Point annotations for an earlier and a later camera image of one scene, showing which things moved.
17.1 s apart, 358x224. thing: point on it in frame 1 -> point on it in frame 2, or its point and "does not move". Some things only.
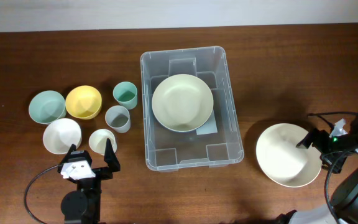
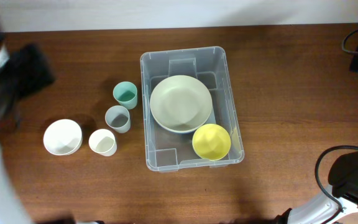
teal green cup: (125, 93) does not move
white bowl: (60, 134) does not move
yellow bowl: (84, 102) -> (211, 142)
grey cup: (118, 118) does not move
